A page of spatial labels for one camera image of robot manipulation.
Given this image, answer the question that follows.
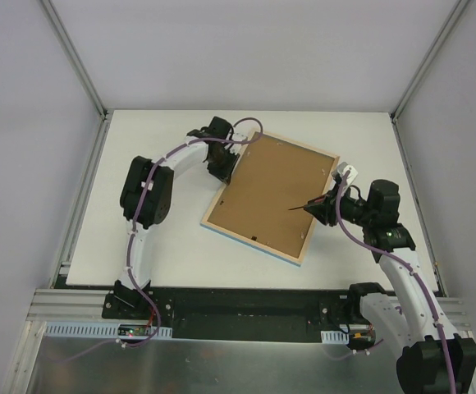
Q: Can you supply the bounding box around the red handled screwdriver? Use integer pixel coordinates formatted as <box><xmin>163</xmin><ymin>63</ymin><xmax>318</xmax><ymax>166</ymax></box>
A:
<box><xmin>288</xmin><ymin>201</ymin><xmax>313</xmax><ymax>211</ymax></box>

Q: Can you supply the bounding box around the blue wooden picture frame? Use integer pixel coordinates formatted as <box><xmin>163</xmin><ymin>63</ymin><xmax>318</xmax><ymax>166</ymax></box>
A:
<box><xmin>201</xmin><ymin>132</ymin><xmax>340</xmax><ymax>266</ymax></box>

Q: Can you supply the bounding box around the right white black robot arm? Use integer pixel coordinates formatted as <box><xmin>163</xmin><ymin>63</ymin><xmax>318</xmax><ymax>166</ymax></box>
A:
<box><xmin>303</xmin><ymin>174</ymin><xmax>476</xmax><ymax>393</ymax></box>

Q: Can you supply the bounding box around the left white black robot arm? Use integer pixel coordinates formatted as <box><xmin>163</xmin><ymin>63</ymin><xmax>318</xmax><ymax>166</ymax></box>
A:
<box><xmin>109</xmin><ymin>117</ymin><xmax>239</xmax><ymax>319</ymax></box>

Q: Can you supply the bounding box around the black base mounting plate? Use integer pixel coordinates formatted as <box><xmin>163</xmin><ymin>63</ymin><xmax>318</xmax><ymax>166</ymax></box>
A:
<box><xmin>102</xmin><ymin>287</ymin><xmax>369</xmax><ymax>343</ymax></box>

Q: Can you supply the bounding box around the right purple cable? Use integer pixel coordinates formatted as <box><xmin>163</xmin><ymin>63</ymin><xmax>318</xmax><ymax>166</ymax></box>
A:
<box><xmin>322</xmin><ymin>170</ymin><xmax>457</xmax><ymax>394</ymax></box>

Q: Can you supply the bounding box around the purple cable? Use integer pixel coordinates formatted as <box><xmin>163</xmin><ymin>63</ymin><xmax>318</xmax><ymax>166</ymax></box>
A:
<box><xmin>322</xmin><ymin>170</ymin><xmax>457</xmax><ymax>394</ymax></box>
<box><xmin>48</xmin><ymin>117</ymin><xmax>263</xmax><ymax>363</ymax></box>

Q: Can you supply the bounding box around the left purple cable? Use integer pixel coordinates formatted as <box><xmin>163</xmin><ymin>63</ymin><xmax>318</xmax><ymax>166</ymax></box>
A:
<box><xmin>48</xmin><ymin>117</ymin><xmax>263</xmax><ymax>363</ymax></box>

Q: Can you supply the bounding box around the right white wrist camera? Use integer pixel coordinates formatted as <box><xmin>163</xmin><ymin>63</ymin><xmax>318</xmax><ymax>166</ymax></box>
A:
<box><xmin>332</xmin><ymin>162</ymin><xmax>358</xmax><ymax>195</ymax></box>

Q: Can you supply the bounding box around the right white slotted cable duct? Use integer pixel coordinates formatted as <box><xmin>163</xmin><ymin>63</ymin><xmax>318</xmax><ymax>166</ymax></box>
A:
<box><xmin>320</xmin><ymin>331</ymin><xmax>350</xmax><ymax>346</ymax></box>

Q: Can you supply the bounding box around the white slotted cable duct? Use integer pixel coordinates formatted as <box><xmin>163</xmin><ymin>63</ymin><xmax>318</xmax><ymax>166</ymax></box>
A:
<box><xmin>320</xmin><ymin>331</ymin><xmax>350</xmax><ymax>346</ymax></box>
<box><xmin>45</xmin><ymin>322</ymin><xmax>155</xmax><ymax>340</ymax></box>

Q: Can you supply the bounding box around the left aluminium corner post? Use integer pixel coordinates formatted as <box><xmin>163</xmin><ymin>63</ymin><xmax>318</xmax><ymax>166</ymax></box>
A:
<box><xmin>39</xmin><ymin>0</ymin><xmax>108</xmax><ymax>119</ymax></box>

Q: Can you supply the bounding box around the aluminium corner post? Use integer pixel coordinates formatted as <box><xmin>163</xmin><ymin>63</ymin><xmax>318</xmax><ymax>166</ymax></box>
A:
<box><xmin>39</xmin><ymin>0</ymin><xmax>108</xmax><ymax>119</ymax></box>
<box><xmin>390</xmin><ymin>0</ymin><xmax>473</xmax><ymax>124</ymax></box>

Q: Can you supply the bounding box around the aluminium front rail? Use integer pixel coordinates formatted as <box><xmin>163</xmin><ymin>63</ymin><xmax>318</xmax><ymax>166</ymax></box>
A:
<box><xmin>26</xmin><ymin>289</ymin><xmax>471</xmax><ymax>331</ymax></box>

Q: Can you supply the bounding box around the right aluminium corner post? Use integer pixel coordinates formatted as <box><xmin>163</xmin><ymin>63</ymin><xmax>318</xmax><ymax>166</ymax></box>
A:
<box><xmin>390</xmin><ymin>0</ymin><xmax>473</xmax><ymax>124</ymax></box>

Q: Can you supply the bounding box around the left white slotted cable duct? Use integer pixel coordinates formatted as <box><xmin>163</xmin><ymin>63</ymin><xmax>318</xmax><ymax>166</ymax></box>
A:
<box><xmin>45</xmin><ymin>322</ymin><xmax>155</xmax><ymax>340</ymax></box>

